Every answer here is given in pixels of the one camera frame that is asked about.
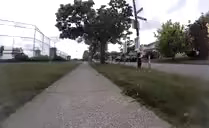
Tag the vehicle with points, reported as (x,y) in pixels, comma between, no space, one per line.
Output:
(129,57)

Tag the grey concrete sidewalk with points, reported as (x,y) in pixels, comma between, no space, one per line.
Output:
(83,96)

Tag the large dark tree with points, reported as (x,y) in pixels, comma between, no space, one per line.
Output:
(98,23)

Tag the pole with signs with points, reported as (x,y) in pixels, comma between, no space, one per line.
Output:
(137,33)

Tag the building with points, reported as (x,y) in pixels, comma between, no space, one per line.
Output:
(149,46)

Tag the grass verge strip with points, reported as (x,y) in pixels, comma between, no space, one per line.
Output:
(158,90)

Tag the light green tree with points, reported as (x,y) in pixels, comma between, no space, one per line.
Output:
(172,38)

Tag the grass field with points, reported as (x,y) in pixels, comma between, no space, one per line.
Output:
(22,78)

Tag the grey asphalt road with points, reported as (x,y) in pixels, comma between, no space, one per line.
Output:
(188,70)

